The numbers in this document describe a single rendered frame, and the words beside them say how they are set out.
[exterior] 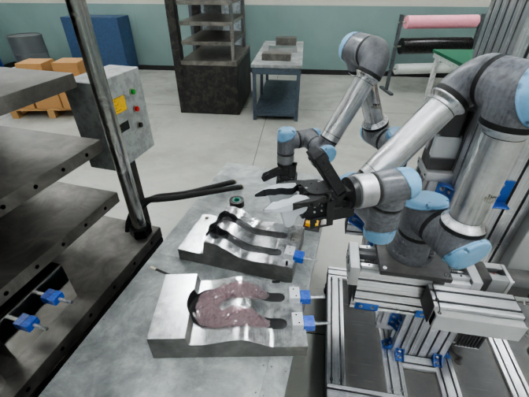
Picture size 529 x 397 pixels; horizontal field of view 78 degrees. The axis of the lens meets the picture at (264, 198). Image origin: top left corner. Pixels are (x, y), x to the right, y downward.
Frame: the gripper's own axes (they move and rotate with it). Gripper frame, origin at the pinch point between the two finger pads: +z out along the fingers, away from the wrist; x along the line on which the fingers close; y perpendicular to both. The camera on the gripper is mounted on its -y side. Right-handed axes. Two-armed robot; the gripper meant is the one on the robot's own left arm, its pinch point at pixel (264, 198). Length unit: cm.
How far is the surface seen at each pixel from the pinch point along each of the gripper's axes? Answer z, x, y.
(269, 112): -124, 416, 79
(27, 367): 73, 31, 63
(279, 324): -8, 19, 59
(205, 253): 11, 57, 51
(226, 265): 4, 53, 56
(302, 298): -19, 25, 56
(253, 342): 3, 12, 56
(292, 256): -21, 41, 50
